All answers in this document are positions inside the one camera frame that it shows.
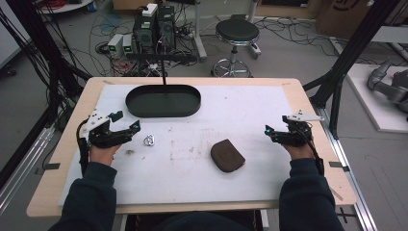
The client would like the black metal frame post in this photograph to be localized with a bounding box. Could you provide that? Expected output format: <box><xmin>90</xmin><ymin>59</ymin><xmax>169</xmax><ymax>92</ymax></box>
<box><xmin>302</xmin><ymin>0</ymin><xmax>402</xmax><ymax>140</ymax></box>
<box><xmin>5</xmin><ymin>0</ymin><xmax>92</xmax><ymax>99</ymax></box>

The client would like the black computer tower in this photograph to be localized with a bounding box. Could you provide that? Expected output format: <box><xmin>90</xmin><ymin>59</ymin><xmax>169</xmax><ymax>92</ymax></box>
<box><xmin>132</xmin><ymin>4</ymin><xmax>177</xmax><ymax>55</ymax></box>

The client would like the white box on computer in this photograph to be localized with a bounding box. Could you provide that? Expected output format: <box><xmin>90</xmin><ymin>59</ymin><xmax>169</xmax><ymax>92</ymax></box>
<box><xmin>141</xmin><ymin>2</ymin><xmax>159</xmax><ymax>18</ymax></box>

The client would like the aluminium rail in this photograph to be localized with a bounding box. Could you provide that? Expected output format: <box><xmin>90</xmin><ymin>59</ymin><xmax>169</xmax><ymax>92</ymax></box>
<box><xmin>0</xmin><ymin>124</ymin><xmax>56</xmax><ymax>215</ymax></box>
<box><xmin>315</xmin><ymin>105</ymin><xmax>380</xmax><ymax>231</ymax></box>

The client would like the person's right hand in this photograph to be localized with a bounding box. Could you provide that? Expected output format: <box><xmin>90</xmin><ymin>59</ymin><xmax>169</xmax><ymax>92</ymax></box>
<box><xmin>281</xmin><ymin>142</ymin><xmax>316</xmax><ymax>161</ymax></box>

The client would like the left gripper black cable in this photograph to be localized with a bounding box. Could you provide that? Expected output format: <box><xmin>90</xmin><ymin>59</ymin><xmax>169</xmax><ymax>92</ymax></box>
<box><xmin>75</xmin><ymin>117</ymin><xmax>91</xmax><ymax>178</ymax></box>

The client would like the cardboard box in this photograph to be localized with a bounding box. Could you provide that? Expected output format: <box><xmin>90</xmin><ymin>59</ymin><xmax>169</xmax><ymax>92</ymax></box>
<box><xmin>315</xmin><ymin>0</ymin><xmax>370</xmax><ymax>40</ymax></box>

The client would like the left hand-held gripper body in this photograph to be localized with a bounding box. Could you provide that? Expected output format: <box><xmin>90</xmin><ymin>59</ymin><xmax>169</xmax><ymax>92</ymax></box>
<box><xmin>78</xmin><ymin>109</ymin><xmax>131</xmax><ymax>149</ymax></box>

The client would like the white platform board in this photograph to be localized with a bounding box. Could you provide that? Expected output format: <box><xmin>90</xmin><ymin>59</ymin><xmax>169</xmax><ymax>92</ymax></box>
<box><xmin>345</xmin><ymin>63</ymin><xmax>408</xmax><ymax>135</ymax></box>

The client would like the white foam mat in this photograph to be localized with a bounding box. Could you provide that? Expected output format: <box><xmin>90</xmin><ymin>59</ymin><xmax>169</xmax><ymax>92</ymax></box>
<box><xmin>57</xmin><ymin>83</ymin><xmax>294</xmax><ymax>207</ymax></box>

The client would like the white power supply box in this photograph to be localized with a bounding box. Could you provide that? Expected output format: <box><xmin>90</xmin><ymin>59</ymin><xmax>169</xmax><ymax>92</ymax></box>
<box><xmin>122</xmin><ymin>34</ymin><xmax>135</xmax><ymax>55</ymax></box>
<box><xmin>107</xmin><ymin>33</ymin><xmax>125</xmax><ymax>56</ymax></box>

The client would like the black stand with rod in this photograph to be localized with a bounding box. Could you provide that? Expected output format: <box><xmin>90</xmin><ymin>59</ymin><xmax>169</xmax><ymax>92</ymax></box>
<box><xmin>125</xmin><ymin>52</ymin><xmax>198</xmax><ymax>94</ymax></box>

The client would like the brown pouch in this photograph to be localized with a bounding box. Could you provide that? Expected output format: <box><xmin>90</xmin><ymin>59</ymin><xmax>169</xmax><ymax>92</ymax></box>
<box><xmin>210</xmin><ymin>138</ymin><xmax>247</xmax><ymax>174</ymax></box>

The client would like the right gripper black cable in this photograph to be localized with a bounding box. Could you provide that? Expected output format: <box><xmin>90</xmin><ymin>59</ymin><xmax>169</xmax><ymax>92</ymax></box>
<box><xmin>297</xmin><ymin>127</ymin><xmax>325</xmax><ymax>177</ymax></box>

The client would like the person's left hand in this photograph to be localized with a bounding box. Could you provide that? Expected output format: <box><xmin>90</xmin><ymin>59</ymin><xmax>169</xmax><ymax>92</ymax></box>
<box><xmin>89</xmin><ymin>143</ymin><xmax>123</xmax><ymax>167</ymax></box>

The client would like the white round table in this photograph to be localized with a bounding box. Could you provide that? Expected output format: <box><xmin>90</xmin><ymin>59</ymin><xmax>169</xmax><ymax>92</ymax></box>
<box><xmin>34</xmin><ymin>0</ymin><xmax>94</xmax><ymax>14</ymax></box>

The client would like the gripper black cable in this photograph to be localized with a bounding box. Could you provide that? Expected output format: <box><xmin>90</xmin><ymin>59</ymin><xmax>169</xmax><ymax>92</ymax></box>
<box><xmin>75</xmin><ymin>117</ymin><xmax>91</xmax><ymax>178</ymax></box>
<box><xmin>297</xmin><ymin>127</ymin><xmax>325</xmax><ymax>177</ymax></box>

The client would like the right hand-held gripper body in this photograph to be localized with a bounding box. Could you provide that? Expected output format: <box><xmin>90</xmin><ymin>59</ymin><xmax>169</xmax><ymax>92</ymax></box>
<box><xmin>277</xmin><ymin>110</ymin><xmax>325</xmax><ymax>148</ymax></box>

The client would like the black round stool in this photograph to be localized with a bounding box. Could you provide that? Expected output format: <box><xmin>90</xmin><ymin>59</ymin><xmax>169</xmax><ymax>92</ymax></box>
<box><xmin>211</xmin><ymin>17</ymin><xmax>263</xmax><ymax>79</ymax></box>

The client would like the black oval tray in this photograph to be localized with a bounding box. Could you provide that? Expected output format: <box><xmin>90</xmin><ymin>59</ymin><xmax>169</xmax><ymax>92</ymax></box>
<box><xmin>124</xmin><ymin>84</ymin><xmax>202</xmax><ymax>118</ymax></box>

